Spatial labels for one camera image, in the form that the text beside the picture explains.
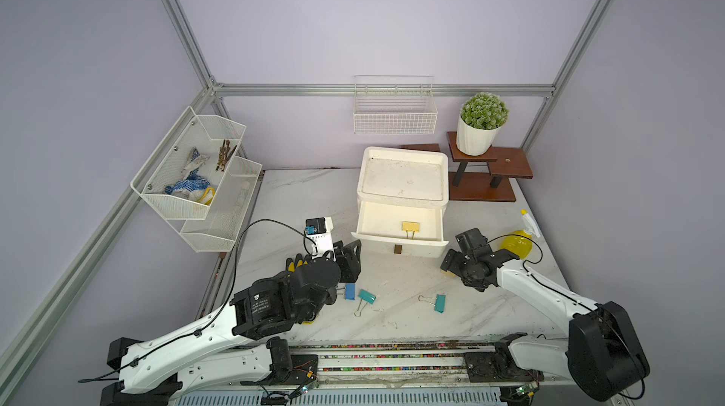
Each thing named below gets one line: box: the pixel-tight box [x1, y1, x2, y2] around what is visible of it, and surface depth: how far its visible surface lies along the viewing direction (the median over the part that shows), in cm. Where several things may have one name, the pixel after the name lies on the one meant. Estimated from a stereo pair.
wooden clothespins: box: [215, 138, 237, 172], surface depth 83 cm
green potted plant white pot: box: [455, 91, 509, 157], surface depth 86 cm
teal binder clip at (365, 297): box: [354, 288, 377, 318], surface depth 88 cm
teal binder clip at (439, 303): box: [418, 294, 446, 314], surface depth 87 cm
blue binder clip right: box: [343, 283, 356, 301], surface depth 89 cm
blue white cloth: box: [164, 147, 216, 205], surface depth 73 cm
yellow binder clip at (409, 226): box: [401, 220, 421, 240], surface depth 86 cm
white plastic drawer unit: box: [356, 146, 450, 228], surface depth 88 cm
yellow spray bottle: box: [500, 208, 541, 260], surface depth 86 cm
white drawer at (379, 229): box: [351, 200, 450, 258], surface depth 85 cm
